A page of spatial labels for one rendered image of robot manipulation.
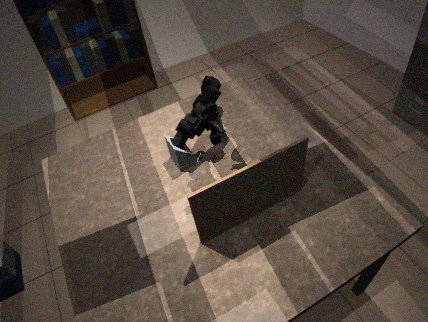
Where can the dark brown flat panel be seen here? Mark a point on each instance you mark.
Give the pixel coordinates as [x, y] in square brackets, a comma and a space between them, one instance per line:
[249, 191]

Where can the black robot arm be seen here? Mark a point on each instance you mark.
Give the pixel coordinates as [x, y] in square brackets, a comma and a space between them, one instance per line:
[192, 124]

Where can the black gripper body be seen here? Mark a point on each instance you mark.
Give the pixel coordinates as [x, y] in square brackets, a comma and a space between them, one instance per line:
[206, 111]

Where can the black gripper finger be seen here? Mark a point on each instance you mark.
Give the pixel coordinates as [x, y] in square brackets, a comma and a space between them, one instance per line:
[215, 120]
[220, 136]

